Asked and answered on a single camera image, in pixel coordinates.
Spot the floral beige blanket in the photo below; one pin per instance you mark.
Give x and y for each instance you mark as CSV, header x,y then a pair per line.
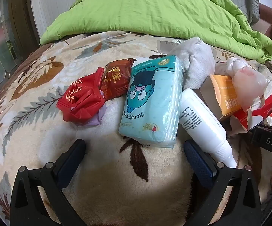
x,y
44,122

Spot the light blue tissue pack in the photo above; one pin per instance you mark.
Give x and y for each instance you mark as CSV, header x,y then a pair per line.
x,y
150,103

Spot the green quilt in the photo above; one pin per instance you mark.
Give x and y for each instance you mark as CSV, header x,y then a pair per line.
x,y
150,9

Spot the white plastic bottle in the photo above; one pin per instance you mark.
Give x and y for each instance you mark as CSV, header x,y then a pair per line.
x,y
201,120

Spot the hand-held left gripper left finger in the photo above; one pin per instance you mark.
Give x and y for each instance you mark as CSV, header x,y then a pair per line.
x,y
67,164

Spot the dark red snack packet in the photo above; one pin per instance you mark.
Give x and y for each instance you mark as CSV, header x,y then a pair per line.
x,y
117,77

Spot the white sock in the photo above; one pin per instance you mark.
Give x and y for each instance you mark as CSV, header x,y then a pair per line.
x,y
194,61

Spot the orange box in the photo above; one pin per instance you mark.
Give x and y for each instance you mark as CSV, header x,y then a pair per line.
x,y
223,91

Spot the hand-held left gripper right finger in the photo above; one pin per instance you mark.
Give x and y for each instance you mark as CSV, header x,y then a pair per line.
x,y
197,162

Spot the grey quilted pillow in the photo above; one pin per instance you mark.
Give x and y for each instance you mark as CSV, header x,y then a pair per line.
x,y
252,2

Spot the purple wrapper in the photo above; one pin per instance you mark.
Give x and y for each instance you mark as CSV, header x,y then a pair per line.
x,y
98,119

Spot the torn red and white packaging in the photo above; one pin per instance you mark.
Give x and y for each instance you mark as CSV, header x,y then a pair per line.
x,y
256,115

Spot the red candy wrapper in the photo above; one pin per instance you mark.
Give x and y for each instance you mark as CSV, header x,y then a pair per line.
x,y
84,98

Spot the clear plastic bag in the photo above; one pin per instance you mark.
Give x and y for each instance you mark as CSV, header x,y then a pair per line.
x,y
248,87

